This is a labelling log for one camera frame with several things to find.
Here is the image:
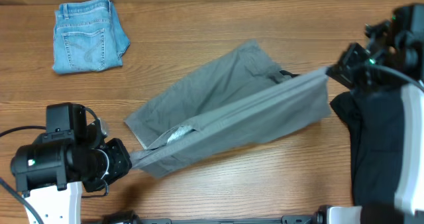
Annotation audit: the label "grey cargo shorts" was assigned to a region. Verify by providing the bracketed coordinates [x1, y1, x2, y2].
[125, 40, 331, 178]

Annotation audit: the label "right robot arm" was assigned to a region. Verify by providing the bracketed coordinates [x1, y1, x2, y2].
[311, 3, 423, 223]

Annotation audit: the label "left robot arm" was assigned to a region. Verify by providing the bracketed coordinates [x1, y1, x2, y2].
[11, 103, 132, 223]

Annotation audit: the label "black t-shirt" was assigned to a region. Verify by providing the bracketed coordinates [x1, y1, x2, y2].
[330, 90, 404, 205]

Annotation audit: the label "folded blue denim jeans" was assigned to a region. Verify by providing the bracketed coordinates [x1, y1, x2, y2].
[52, 0, 130, 75]

